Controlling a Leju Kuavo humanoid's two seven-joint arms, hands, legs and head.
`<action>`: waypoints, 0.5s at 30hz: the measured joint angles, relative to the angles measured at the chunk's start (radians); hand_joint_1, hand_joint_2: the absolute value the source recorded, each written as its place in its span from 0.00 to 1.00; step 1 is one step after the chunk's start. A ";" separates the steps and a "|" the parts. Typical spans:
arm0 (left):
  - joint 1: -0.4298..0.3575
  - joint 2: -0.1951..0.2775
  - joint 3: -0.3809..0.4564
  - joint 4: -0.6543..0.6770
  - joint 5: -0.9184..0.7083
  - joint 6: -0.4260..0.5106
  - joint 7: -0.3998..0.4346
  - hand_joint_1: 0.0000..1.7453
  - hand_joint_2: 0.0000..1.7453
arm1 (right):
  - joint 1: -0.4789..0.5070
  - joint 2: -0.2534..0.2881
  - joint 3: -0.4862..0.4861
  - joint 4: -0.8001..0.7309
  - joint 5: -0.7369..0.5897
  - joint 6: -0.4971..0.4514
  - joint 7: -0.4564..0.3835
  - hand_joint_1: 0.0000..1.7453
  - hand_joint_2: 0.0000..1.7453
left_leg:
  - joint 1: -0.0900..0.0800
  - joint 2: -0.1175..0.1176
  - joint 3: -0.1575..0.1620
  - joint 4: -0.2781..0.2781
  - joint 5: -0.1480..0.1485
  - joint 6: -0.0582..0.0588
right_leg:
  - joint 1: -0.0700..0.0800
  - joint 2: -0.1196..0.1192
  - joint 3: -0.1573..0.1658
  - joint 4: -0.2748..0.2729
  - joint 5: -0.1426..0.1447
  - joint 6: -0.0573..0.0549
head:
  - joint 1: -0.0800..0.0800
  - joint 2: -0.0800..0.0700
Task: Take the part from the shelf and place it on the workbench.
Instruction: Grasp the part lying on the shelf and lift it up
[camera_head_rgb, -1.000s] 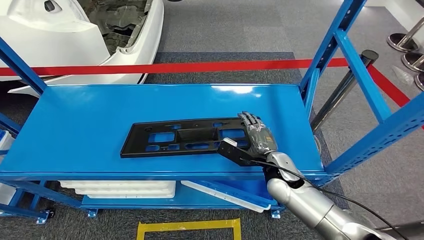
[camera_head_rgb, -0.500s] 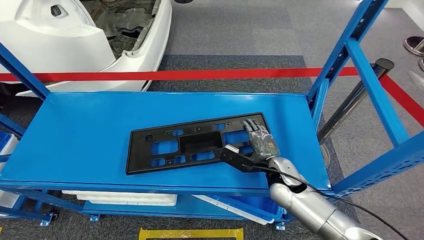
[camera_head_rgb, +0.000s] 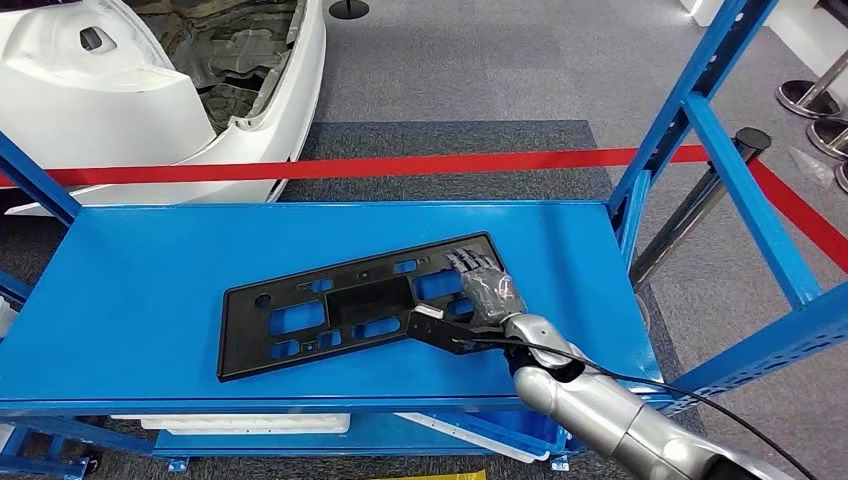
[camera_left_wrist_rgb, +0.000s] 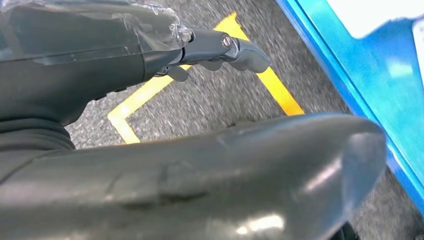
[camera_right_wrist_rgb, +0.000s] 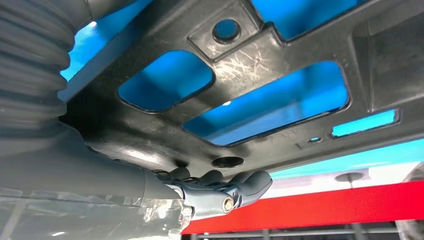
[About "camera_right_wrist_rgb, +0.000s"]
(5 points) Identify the black round stanchion base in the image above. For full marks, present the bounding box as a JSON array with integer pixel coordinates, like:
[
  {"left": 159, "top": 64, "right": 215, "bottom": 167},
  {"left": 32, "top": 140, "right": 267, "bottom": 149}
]
[{"left": 333, "top": 171, "right": 365, "bottom": 194}]

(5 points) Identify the red barrier belt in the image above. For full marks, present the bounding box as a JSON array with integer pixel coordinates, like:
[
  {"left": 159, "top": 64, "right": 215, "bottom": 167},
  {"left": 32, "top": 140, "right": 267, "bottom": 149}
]
[{"left": 181, "top": 180, "right": 424, "bottom": 236}]

